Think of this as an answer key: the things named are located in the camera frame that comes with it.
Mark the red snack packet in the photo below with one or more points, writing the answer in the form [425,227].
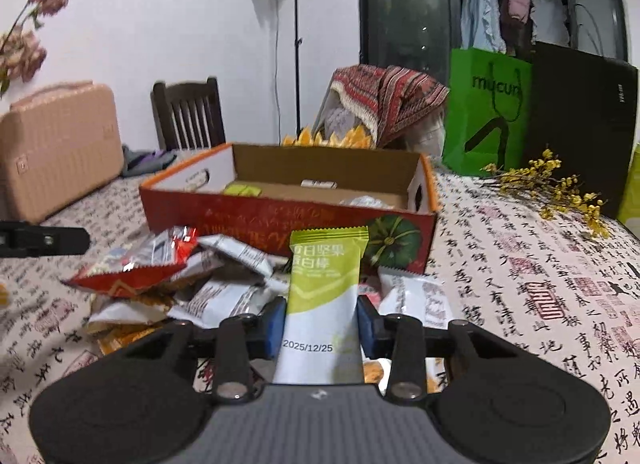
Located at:
[130,279]

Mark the light blue hanging garment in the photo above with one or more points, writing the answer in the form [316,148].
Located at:
[480,9]

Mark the beige covered object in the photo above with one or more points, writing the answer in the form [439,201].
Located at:
[340,119]

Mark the black flat bag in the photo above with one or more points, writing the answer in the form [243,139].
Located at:
[575,109]

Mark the small green packet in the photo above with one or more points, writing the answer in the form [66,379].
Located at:
[242,189]

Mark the light green bag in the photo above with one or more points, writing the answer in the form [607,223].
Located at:
[630,189]

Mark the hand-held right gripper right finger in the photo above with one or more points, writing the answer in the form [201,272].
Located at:
[367,330]

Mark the dark wooden chair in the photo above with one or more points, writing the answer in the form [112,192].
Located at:
[187,119]

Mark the red patterned cloth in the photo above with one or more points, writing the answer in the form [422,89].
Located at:
[395,94]

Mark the small white packet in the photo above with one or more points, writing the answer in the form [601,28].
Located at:
[317,184]

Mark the yellow flower sprig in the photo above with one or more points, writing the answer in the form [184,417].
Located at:
[544,168]

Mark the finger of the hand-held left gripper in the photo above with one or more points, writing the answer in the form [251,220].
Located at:
[50,240]

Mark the artificial sunflowers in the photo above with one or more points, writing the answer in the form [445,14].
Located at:
[350,138]

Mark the white hanging garment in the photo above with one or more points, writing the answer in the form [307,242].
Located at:
[547,19]

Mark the green shopping bag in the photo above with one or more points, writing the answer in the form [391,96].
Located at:
[475,114]

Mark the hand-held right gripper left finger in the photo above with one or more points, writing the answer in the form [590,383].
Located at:
[270,328]

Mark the clear plastic packet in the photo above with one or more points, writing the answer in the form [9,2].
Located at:
[372,201]

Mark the calligraphy print tablecloth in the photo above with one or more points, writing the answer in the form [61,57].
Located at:
[525,269]

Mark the green white snack bar packet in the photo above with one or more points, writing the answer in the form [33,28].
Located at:
[320,294]

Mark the pink suitcase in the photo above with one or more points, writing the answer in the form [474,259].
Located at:
[55,154]

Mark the pile of white snack packets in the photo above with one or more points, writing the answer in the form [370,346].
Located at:
[215,301]

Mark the orange cardboard box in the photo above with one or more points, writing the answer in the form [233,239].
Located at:
[240,221]

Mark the grey folded pouch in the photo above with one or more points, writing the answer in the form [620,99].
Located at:
[145,162]

